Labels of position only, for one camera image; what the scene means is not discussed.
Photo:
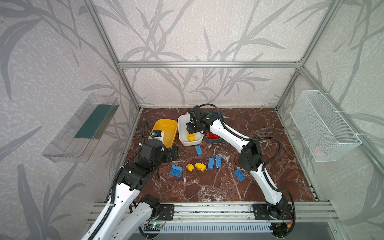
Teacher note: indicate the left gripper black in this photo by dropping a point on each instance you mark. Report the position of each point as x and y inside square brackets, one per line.
[169, 151]

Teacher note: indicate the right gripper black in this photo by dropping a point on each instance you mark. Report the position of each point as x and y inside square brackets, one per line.
[195, 126]

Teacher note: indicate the red lego cluster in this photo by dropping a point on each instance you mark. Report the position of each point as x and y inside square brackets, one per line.
[212, 136]

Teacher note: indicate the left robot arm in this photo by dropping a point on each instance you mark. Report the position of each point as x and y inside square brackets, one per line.
[128, 183]

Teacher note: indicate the white plastic bin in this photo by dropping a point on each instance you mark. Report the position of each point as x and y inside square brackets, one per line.
[183, 133]

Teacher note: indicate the dark teal plastic bin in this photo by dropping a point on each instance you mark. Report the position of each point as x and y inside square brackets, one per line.
[217, 141]

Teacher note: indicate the blue stacked lego left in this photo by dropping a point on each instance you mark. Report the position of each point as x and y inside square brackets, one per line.
[176, 171]

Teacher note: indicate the blue lego near bins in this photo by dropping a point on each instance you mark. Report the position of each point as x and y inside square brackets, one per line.
[198, 150]

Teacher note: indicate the yellow plastic bin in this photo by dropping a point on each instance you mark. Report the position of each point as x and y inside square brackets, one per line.
[170, 128]

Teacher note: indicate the yellow sloped lego left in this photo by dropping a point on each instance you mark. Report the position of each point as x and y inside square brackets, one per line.
[190, 167]

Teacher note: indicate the blue lego centre left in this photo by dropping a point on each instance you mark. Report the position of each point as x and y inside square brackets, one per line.
[211, 163]

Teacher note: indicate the blue lego centre right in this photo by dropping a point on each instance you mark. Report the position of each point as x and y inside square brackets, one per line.
[218, 161]

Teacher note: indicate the yellow sloped lego pair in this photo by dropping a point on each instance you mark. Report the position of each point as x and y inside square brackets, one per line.
[201, 167]

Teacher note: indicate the green circuit board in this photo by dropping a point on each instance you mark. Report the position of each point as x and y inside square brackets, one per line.
[153, 227]

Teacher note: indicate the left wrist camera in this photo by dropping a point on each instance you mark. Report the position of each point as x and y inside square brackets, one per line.
[158, 135]

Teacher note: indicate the clear acrylic wall shelf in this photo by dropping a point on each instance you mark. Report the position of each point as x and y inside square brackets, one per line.
[77, 140]

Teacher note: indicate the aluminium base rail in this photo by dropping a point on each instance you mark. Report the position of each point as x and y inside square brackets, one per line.
[244, 212]

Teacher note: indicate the white wire mesh basket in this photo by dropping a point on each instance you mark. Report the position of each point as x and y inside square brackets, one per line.
[327, 134]

